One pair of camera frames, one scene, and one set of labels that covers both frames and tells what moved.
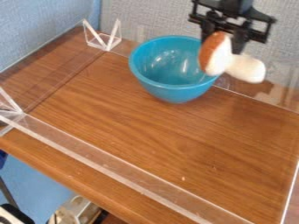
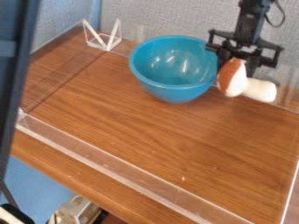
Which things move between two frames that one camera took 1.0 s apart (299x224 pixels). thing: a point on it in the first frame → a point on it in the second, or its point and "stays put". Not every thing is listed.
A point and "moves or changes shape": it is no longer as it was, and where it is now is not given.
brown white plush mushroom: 219,59 moves or changes shape
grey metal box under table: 79,211 stays put
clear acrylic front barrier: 109,165 stays put
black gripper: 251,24 → 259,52
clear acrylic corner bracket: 100,40 stays put
